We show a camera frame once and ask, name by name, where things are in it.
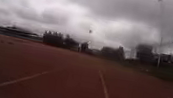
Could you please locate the low long building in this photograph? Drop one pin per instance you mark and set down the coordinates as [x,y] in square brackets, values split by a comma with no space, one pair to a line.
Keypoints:
[13,32]

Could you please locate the thin distant pole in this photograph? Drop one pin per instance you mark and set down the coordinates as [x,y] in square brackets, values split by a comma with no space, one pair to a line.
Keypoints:
[89,35]

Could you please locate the tall light pole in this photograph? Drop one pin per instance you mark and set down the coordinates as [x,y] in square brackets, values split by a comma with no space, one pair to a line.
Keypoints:
[160,44]

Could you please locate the dark trees and bushes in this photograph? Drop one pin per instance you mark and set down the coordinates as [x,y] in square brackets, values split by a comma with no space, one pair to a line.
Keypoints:
[147,55]

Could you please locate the dark grass strip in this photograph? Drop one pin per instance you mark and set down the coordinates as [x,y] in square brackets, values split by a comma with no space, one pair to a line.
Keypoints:
[165,73]

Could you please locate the dark clump of trees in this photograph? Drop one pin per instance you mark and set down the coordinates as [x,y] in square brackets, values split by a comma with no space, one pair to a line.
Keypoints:
[59,39]

